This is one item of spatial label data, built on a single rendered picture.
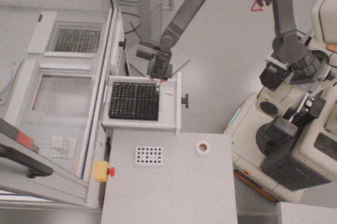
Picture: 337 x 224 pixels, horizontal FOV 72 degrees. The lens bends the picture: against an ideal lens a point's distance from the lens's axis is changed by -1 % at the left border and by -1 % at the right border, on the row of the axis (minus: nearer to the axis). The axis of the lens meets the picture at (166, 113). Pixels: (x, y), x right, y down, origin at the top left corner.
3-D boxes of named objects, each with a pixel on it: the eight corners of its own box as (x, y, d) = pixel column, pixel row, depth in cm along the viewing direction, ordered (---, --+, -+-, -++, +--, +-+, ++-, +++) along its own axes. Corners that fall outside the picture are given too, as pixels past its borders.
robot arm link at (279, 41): (311, 57, 77) (306, 52, 82) (299, 32, 74) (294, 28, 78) (285, 72, 81) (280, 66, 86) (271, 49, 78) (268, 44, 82)
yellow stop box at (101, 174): (111, 164, 100) (108, 161, 94) (109, 182, 97) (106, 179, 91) (100, 164, 100) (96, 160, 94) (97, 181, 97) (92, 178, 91)
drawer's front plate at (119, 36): (124, 34, 134) (121, 20, 124) (118, 77, 122) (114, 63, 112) (121, 34, 134) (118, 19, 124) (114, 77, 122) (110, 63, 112)
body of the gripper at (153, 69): (148, 62, 97) (149, 51, 90) (171, 67, 98) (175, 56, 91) (146, 75, 94) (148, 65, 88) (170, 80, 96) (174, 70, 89)
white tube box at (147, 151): (162, 149, 112) (162, 146, 109) (162, 166, 109) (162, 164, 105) (136, 148, 112) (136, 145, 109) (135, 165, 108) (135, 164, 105)
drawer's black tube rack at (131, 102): (159, 90, 117) (159, 83, 111) (158, 123, 110) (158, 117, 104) (115, 88, 117) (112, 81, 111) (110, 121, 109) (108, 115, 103)
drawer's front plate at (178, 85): (179, 83, 121) (181, 71, 111) (178, 136, 109) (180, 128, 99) (175, 83, 121) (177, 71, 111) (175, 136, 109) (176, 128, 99)
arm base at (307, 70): (315, 82, 78) (327, 60, 82) (305, 63, 75) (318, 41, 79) (290, 85, 85) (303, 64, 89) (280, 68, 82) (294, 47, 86)
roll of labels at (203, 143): (206, 141, 115) (207, 138, 111) (210, 154, 112) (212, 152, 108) (192, 144, 114) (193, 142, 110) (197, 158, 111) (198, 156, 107)
